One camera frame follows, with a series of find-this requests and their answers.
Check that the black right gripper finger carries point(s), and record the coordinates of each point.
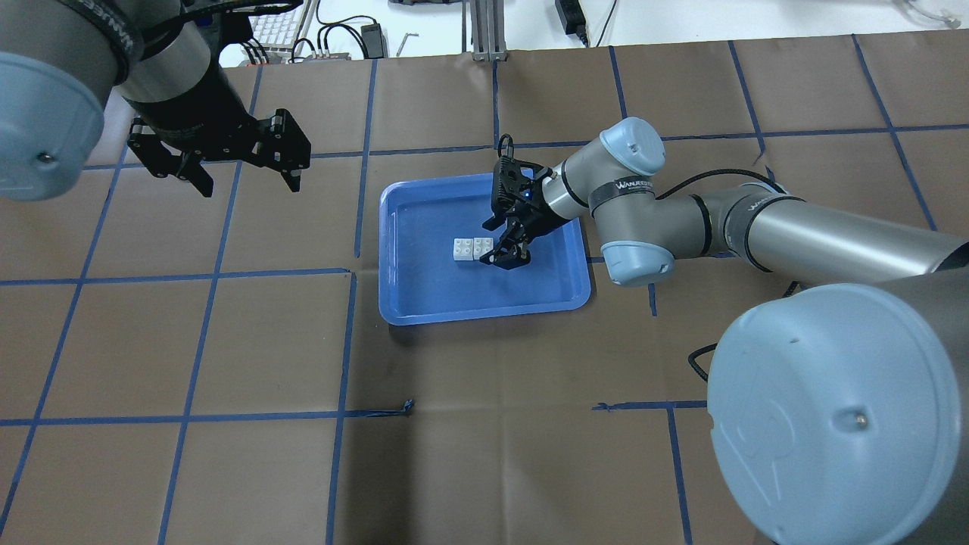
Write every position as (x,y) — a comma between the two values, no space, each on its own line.
(510,251)
(499,221)

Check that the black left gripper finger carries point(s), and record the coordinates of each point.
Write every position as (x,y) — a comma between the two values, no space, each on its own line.
(189,169)
(291,174)

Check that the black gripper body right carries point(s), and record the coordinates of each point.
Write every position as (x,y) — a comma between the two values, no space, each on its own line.
(538,213)

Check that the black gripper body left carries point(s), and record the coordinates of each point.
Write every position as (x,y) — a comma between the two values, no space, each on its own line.
(198,108)

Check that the white toy block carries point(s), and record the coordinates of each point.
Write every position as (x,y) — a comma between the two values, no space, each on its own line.
(464,249)
(481,246)

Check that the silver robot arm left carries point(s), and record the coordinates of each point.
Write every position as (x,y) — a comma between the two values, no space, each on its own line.
(61,60)

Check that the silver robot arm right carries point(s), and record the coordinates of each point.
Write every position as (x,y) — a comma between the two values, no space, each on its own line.
(839,413)

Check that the white keyboard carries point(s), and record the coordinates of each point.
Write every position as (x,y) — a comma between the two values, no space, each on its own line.
(274,36)

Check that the black power adapter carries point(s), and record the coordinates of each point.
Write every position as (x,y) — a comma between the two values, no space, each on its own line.
(373,39)

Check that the brown paper table cover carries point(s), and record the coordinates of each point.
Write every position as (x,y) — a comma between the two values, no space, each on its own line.
(270,367)

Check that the aluminium frame post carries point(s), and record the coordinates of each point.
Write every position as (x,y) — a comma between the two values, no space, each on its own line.
(484,24)

